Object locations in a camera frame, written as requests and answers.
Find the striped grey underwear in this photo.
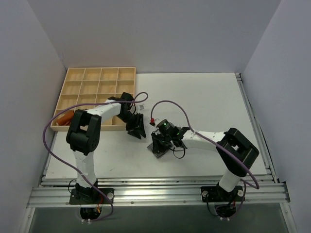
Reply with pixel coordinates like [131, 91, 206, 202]
[147, 142, 171, 159]

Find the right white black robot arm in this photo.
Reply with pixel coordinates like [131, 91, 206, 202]
[147, 119, 259, 200]

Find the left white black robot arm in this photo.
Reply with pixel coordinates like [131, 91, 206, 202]
[66, 92, 146, 203]

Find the wooden compartment tray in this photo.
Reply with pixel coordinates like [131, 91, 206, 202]
[51, 67, 136, 132]

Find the rolled orange cloth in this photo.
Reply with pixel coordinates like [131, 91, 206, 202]
[56, 110, 74, 126]

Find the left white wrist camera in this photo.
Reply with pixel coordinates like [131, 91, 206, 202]
[137, 104, 145, 111]

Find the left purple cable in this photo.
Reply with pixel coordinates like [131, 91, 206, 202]
[42, 92, 149, 222]

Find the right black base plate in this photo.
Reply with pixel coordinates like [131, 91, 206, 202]
[201, 185, 245, 203]

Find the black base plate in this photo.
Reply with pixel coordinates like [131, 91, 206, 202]
[69, 188, 115, 205]
[201, 185, 245, 203]

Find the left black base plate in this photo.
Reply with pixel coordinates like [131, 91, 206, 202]
[69, 188, 115, 205]

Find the aluminium frame rail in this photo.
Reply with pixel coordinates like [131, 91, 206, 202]
[25, 73, 294, 233]

